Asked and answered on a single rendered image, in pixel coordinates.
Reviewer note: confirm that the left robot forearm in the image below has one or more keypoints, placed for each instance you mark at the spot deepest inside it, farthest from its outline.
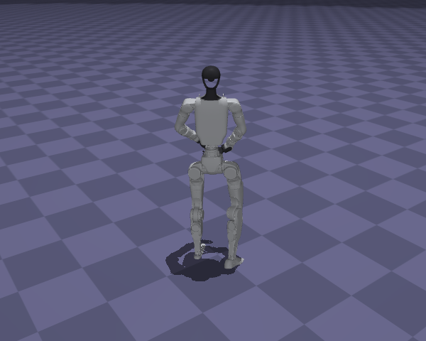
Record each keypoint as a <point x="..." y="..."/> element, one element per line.
<point x="191" y="134"/>

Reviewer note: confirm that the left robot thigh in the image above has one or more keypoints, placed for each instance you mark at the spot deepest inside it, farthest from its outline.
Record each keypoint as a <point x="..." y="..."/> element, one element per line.
<point x="197" y="190"/>

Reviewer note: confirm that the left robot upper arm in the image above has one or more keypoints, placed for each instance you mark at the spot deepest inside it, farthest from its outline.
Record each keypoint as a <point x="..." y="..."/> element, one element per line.
<point x="185" y="110"/>

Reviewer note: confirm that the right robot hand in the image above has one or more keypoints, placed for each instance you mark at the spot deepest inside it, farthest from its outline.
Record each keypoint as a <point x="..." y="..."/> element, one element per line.
<point x="222" y="149"/>

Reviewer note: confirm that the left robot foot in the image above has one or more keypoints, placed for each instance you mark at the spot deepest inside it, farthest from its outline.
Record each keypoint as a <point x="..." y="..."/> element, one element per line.
<point x="202" y="248"/>

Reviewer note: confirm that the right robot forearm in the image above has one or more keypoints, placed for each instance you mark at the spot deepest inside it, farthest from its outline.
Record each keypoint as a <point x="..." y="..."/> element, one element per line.
<point x="230" y="142"/>

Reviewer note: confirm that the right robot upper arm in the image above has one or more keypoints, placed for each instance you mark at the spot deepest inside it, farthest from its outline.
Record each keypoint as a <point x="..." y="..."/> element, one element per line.
<point x="235" y="108"/>

